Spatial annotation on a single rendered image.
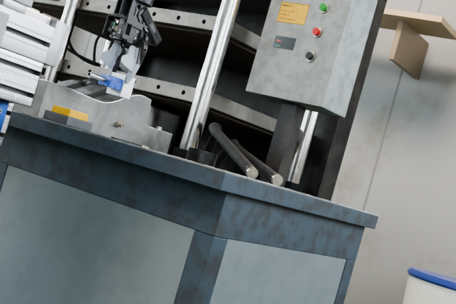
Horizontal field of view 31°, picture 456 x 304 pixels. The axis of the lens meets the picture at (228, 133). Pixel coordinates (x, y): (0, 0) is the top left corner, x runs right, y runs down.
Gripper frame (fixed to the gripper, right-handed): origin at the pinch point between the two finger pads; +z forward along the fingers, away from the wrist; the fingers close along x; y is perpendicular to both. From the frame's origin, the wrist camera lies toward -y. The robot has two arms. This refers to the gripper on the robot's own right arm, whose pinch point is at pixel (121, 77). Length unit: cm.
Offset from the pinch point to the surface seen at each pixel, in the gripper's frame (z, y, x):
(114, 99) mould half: 4.9, -10.7, -10.6
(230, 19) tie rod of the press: -33, -62, -21
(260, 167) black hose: 11.1, -38.4, 21.7
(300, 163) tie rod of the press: 3, -129, -21
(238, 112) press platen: -7, -88, -27
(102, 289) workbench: 46, 15, 28
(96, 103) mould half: 7.5, -3.4, -9.1
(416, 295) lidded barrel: 45, -246, -7
